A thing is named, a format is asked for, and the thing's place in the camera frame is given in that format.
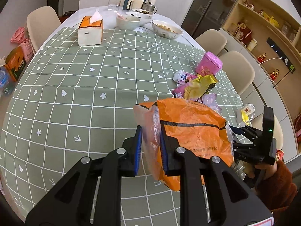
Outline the orange plastic bag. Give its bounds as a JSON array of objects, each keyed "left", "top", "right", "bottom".
[{"left": 133, "top": 98, "right": 234, "bottom": 191}]

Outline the lilac snack wrapper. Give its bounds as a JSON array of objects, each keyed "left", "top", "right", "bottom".
[{"left": 201, "top": 93, "right": 221, "bottom": 114}]

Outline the yellow chip bag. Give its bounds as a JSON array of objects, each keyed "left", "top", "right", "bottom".
[{"left": 183, "top": 75, "right": 218, "bottom": 101}]

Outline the white pink snack wrapper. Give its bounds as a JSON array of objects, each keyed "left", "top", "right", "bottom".
[{"left": 173, "top": 70, "right": 197, "bottom": 85}]

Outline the right gloved hand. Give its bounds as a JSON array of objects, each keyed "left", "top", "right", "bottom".
[{"left": 243, "top": 162, "right": 277, "bottom": 187}]

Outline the beige middle chair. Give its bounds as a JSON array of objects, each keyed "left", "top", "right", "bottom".
[{"left": 219, "top": 50, "right": 255, "bottom": 95}]

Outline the right red figurine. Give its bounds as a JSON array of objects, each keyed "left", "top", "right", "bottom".
[{"left": 270, "top": 69, "right": 279, "bottom": 81}]

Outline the red figurine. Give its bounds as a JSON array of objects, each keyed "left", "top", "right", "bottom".
[
  {"left": 257, "top": 53, "right": 266, "bottom": 63},
  {"left": 270, "top": 69, "right": 279, "bottom": 81}
]

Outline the pink tin box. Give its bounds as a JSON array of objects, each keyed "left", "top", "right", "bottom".
[{"left": 195, "top": 51, "right": 223, "bottom": 76}]

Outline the left red figurine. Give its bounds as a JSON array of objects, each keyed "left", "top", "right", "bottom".
[{"left": 257, "top": 53, "right": 266, "bottom": 63}]

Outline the green grid tablecloth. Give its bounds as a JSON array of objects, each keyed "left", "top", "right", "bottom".
[{"left": 0, "top": 26, "right": 250, "bottom": 226}]

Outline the black power strip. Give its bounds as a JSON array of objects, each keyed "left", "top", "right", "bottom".
[{"left": 266, "top": 37, "right": 295, "bottom": 74}]

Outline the cream tumbler cup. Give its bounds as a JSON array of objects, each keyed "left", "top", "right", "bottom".
[{"left": 247, "top": 38, "right": 258, "bottom": 52}]

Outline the beige far chair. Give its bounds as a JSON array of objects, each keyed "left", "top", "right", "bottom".
[{"left": 195, "top": 29, "right": 227, "bottom": 56}]

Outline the large white bowl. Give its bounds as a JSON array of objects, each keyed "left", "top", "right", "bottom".
[{"left": 151, "top": 20, "right": 184, "bottom": 39}]

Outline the yellow teapot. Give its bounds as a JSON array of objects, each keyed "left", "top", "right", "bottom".
[{"left": 263, "top": 12, "right": 280, "bottom": 29}]

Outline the small white bowl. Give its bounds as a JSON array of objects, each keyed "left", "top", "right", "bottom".
[{"left": 116, "top": 15, "right": 141, "bottom": 30}]

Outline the middle white bowl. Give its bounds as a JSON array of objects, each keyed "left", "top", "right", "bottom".
[{"left": 126, "top": 10, "right": 153, "bottom": 26}]

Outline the orange white tissue box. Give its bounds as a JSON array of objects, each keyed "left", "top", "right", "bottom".
[{"left": 78, "top": 10, "right": 104, "bottom": 47}]

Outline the steel pot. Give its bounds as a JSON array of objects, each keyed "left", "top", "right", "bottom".
[{"left": 142, "top": 3, "right": 158, "bottom": 14}]

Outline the white mug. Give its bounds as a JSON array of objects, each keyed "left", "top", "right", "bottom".
[{"left": 126, "top": 0, "right": 144, "bottom": 10}]

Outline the orange cardboard box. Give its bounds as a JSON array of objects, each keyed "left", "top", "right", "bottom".
[{"left": 4, "top": 47, "right": 27, "bottom": 82}]

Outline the beige left side chair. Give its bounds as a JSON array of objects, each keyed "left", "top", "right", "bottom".
[{"left": 26, "top": 6, "right": 61, "bottom": 53}]

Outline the pink plastic bag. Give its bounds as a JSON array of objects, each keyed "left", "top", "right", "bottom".
[{"left": 10, "top": 27, "right": 34, "bottom": 63}]

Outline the black charging cable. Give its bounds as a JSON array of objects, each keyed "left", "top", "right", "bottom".
[{"left": 272, "top": 71, "right": 292, "bottom": 88}]

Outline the white charging cable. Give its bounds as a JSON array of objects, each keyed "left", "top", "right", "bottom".
[{"left": 258, "top": 56, "right": 289, "bottom": 85}]

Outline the wooden wall shelf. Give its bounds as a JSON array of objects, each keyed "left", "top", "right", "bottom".
[{"left": 221, "top": 0, "right": 300, "bottom": 152}]

